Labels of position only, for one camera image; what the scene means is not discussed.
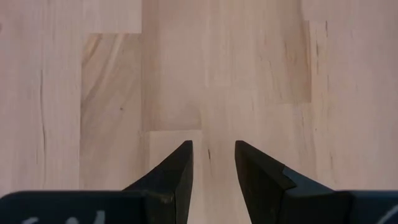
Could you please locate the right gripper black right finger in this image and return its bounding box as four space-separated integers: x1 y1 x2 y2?
234 140 352 224

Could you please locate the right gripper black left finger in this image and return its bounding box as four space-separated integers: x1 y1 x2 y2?
123 140 193 224

